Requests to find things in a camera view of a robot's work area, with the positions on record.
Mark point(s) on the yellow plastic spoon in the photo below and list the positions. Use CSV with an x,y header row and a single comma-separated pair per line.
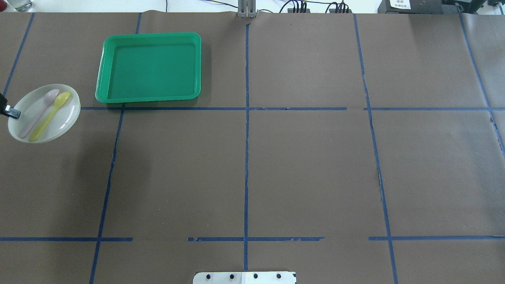
x,y
59,101

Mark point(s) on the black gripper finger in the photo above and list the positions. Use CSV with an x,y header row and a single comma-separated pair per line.
x,y
8,110

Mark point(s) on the pink plastic spoon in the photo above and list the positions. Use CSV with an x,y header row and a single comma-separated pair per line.
x,y
48,99

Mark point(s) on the white round plate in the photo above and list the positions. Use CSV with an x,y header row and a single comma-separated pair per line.
x,y
28,106

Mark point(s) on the green plastic tray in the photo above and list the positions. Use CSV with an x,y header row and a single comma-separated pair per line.
x,y
150,68

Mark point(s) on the white camera pillar mount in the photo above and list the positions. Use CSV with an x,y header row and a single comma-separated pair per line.
x,y
245,277

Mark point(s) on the aluminium frame post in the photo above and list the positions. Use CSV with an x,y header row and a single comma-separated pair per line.
x,y
247,9

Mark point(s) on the black power strip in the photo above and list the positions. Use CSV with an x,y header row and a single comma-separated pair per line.
x,y
313,8

